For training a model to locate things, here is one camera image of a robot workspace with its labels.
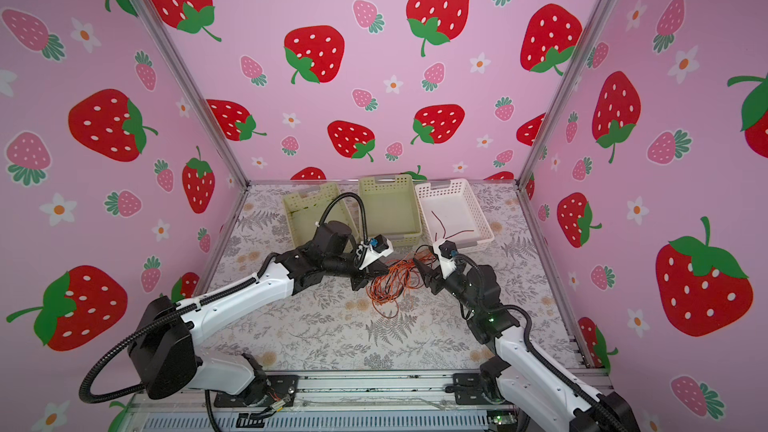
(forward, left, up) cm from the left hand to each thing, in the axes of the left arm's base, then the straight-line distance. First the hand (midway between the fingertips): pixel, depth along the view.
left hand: (388, 266), depth 76 cm
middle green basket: (+36, 0, -19) cm, 41 cm away
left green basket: (+34, +34, -18) cm, 52 cm away
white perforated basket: (+33, -23, -18) cm, 44 cm away
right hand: (+2, -9, +3) cm, 10 cm away
